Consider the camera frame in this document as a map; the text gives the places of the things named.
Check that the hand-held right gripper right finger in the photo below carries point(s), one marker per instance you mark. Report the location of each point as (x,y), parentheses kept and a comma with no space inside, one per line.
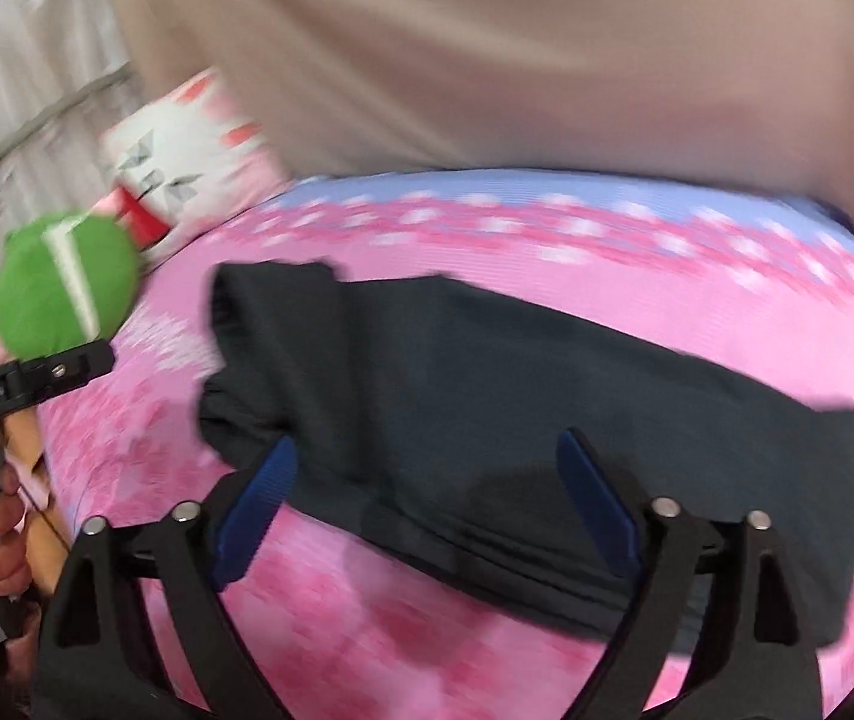
(595,502)

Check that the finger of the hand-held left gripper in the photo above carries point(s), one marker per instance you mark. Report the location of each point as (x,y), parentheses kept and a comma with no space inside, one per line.
(59,375)

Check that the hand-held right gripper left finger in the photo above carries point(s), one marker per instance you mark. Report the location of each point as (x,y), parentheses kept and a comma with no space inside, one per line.
(254,510)

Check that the dark grey pants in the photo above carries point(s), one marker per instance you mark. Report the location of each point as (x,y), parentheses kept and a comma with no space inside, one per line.
(472,405)

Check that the person's left hand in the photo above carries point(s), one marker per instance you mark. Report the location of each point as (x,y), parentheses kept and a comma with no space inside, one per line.
(3,570)

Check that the green plush toy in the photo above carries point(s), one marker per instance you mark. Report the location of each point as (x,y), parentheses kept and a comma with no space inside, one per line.
(29,292)

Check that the orange soft toy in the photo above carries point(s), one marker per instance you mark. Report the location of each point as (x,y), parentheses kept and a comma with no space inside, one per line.
(45,551)

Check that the pink floral blanket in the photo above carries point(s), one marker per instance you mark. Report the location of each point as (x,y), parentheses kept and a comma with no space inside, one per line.
(547,262)

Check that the white rabbit face pillow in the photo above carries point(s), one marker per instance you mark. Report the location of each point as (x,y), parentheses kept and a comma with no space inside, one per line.
(187,127)

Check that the white curtain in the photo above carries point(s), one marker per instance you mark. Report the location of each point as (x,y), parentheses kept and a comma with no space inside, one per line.
(21,90)

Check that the beige cloth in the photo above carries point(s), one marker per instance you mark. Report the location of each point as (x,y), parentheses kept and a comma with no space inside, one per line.
(472,52)

